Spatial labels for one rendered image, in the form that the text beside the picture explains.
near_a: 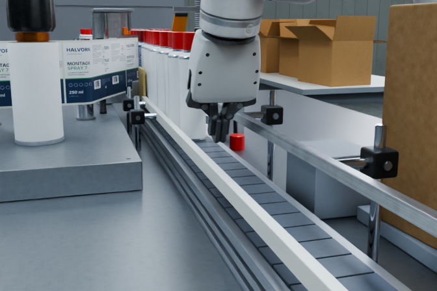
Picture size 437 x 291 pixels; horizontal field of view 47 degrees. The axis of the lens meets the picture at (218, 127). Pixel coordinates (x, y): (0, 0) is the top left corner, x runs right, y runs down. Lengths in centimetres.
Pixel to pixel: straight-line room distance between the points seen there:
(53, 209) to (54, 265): 19
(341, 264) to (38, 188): 51
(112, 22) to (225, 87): 81
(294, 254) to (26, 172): 51
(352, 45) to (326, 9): 447
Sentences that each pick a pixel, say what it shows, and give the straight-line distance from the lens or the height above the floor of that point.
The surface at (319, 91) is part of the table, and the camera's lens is 265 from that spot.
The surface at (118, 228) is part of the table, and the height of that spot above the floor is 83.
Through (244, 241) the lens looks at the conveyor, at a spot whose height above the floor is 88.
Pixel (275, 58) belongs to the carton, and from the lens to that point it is 354.
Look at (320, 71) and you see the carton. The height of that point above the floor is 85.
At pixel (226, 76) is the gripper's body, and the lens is 70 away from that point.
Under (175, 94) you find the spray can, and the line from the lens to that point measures 98.
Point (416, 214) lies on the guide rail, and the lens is 40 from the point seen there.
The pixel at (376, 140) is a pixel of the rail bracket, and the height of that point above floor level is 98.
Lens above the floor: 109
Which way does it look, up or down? 11 degrees down
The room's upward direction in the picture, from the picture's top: straight up
